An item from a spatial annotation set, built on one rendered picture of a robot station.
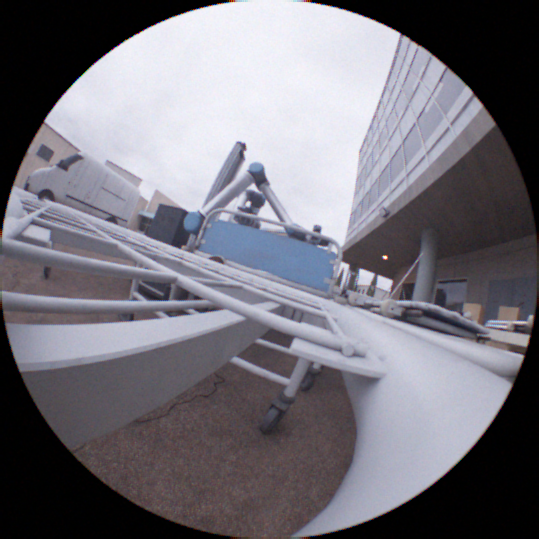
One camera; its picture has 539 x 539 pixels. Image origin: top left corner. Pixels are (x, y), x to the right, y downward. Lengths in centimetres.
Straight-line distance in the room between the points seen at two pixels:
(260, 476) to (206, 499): 16
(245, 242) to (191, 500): 98
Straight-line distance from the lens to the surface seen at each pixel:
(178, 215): 162
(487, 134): 364
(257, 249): 83
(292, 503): 57
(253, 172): 131
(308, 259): 81
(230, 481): 55
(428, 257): 555
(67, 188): 732
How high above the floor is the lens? 51
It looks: 3 degrees up
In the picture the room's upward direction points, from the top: 18 degrees clockwise
